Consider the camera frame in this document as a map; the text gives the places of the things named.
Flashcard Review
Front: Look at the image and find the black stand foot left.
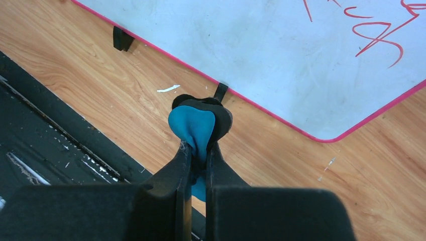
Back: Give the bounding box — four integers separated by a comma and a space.
113, 26, 135, 52

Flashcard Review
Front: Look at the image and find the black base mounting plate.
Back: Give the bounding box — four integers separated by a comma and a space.
0, 50, 207, 241

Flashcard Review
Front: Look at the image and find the pink-framed whiteboard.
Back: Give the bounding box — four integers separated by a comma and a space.
76, 1, 425, 143

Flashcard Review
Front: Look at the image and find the black stand foot right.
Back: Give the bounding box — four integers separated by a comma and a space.
214, 83, 229, 102

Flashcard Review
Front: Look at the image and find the black stand foot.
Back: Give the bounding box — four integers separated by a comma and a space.
113, 26, 135, 52
214, 83, 229, 102

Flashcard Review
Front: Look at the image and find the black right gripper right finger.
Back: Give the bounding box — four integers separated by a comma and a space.
206, 144, 356, 240

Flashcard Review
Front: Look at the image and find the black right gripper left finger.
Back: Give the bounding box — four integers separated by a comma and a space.
1, 145, 191, 240

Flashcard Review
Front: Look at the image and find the blue and black eraser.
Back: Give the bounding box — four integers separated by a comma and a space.
168, 94, 233, 202

